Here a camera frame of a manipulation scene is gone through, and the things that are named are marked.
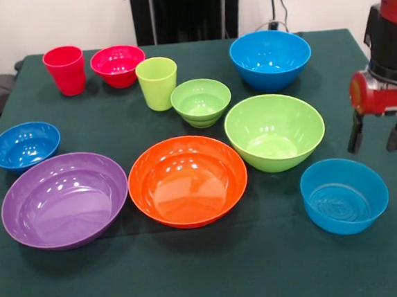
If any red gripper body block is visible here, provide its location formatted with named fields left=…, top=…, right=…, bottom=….
left=347, top=66, right=397, bottom=120

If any light blue ribbed bowl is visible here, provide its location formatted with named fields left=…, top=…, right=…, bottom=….
left=297, top=154, right=393, bottom=240

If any large green bowl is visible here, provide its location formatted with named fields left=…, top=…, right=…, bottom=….
left=221, top=89, right=330, bottom=178

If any green cup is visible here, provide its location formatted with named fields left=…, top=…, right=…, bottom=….
left=134, top=55, right=182, bottom=114

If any large blue bowl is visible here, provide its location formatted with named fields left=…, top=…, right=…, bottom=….
left=227, top=26, right=316, bottom=96

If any small green bowl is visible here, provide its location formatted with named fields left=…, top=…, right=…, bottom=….
left=168, top=75, right=235, bottom=131

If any orange bowl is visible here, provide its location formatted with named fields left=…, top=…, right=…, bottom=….
left=123, top=130, right=253, bottom=234

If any dark green tablecloth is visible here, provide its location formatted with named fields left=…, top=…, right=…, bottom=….
left=0, top=22, right=397, bottom=297

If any pink bowl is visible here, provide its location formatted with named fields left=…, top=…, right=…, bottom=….
left=88, top=43, right=149, bottom=92

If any pink cup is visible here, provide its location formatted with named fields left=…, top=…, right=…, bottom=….
left=41, top=44, right=88, bottom=99

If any purple bowl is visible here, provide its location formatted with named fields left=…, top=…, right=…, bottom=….
left=0, top=147, right=134, bottom=256

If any small dark blue bowl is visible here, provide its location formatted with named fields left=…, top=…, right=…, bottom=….
left=0, top=119, right=64, bottom=174

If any black wall cable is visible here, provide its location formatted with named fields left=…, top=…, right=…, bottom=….
left=270, top=0, right=290, bottom=33

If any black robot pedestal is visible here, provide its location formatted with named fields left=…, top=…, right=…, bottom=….
left=123, top=0, right=249, bottom=48

